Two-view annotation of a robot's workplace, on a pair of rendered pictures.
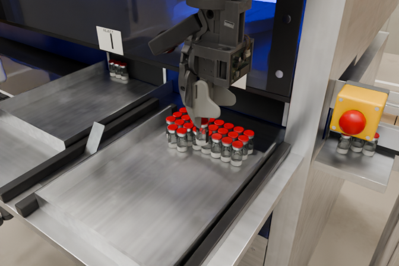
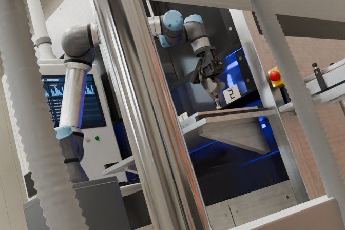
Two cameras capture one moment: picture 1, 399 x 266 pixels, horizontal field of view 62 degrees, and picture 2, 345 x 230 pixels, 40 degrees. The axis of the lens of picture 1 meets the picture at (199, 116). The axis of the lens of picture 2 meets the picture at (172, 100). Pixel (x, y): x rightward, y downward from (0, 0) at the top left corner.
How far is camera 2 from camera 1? 1.60 m
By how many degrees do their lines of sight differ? 46
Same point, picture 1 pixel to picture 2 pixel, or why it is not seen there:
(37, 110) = not seen: hidden behind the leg
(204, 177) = not seen: hidden behind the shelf
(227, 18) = (207, 52)
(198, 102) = (209, 86)
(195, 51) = (202, 67)
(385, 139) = (311, 90)
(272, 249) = (294, 185)
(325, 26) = (251, 52)
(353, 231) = not seen: outside the picture
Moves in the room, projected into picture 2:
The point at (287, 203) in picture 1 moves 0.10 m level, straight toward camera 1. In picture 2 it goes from (283, 142) to (272, 144)
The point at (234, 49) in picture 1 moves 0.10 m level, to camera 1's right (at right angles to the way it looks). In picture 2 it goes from (212, 59) to (235, 50)
